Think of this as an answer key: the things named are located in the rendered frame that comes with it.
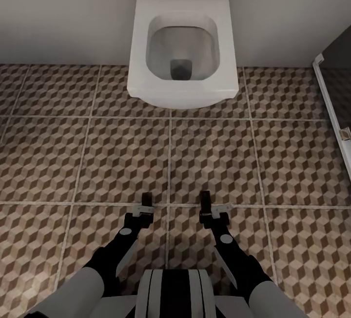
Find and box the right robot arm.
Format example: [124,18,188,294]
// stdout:
[199,203,310,318]

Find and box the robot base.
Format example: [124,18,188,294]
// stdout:
[89,277,255,318]

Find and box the robot trunk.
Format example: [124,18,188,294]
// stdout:
[135,269,216,318]

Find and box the mousetrap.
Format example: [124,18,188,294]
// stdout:
[200,191,212,214]
[142,192,152,206]

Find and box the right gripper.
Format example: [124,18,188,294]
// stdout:
[199,211,230,231]

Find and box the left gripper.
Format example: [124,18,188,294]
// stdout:
[124,212,154,231]

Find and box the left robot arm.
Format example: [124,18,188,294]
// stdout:
[21,205,155,318]

